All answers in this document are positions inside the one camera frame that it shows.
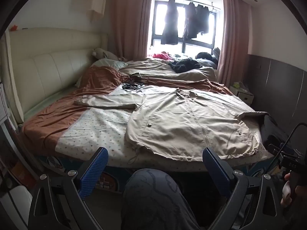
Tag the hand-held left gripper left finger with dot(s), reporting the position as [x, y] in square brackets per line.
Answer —
[93, 172]

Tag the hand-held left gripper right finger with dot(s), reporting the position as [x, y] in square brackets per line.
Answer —
[215, 172]

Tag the beige jacket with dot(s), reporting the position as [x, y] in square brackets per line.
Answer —
[182, 119]

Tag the black clothes pile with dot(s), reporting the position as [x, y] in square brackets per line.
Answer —
[183, 65]

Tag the metal clothes rod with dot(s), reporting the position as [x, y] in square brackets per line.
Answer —
[187, 2]

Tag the person's right hand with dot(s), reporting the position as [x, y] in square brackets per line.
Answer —
[286, 194]

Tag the printed bed base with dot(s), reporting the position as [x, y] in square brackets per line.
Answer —
[105, 181]

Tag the white floral bed sheet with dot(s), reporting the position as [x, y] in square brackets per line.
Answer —
[100, 129]

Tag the person's patterned trouser leg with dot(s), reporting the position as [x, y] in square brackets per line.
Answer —
[153, 201]

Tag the brown blanket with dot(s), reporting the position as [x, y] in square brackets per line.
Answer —
[72, 100]

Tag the white nightstand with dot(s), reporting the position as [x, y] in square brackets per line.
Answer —
[243, 95]

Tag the pale green item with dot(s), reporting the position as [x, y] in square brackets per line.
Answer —
[236, 85]

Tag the pale pillow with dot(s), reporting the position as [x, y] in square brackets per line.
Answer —
[110, 63]

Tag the cream padded headboard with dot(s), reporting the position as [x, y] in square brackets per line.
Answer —
[48, 64]

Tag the grey cushion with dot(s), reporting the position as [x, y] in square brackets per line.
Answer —
[216, 54]

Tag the beige stuffed toy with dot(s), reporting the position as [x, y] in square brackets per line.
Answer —
[103, 54]

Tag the red cloth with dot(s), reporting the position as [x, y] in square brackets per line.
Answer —
[162, 55]

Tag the pink curtain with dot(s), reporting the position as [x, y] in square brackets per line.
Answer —
[129, 16]
[233, 40]

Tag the dark framed window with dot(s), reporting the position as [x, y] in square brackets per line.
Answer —
[182, 24]

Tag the dark hanging jacket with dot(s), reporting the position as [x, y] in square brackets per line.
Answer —
[190, 21]
[203, 19]

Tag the long dark hanging coat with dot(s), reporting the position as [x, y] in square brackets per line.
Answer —
[170, 21]

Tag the orange item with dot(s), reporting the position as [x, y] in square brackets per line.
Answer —
[14, 27]

